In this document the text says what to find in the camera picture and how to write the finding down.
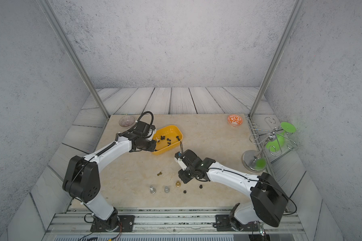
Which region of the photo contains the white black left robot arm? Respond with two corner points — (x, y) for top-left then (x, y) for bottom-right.
(62, 121), (156, 221)

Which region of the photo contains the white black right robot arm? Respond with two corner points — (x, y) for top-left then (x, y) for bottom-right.
(175, 150), (289, 231)

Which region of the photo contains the yellow plastic storage box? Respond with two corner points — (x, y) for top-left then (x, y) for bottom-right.
(153, 125), (184, 155)

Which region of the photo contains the silver chess piece left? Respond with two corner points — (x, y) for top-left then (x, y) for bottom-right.
(149, 186), (156, 194)

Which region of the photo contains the purple patterned glass bowl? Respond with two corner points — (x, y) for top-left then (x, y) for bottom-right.
(119, 115), (136, 128)

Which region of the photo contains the orange patterned ceramic bowl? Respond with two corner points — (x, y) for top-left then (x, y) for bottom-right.
(227, 114), (243, 127)

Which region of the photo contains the green disc metal stand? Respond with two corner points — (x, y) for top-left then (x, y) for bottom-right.
(241, 117), (298, 172)

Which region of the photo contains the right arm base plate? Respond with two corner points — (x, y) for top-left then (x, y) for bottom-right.
(212, 211), (258, 232)

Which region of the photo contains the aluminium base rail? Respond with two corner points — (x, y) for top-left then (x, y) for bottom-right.
(46, 207), (308, 241)

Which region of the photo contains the metal wire rack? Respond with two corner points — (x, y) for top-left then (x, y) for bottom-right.
(249, 116), (298, 157)

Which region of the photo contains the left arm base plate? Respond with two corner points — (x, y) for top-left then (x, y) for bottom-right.
(90, 215), (135, 233)

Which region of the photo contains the left aluminium frame post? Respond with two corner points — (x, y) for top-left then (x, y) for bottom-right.
(37, 0), (111, 120)

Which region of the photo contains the aluminium frame post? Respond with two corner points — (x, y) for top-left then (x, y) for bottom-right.
(37, 0), (111, 120)
(248, 0), (306, 118)

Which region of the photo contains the right aluminium frame post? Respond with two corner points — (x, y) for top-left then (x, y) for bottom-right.
(248, 0), (306, 118)

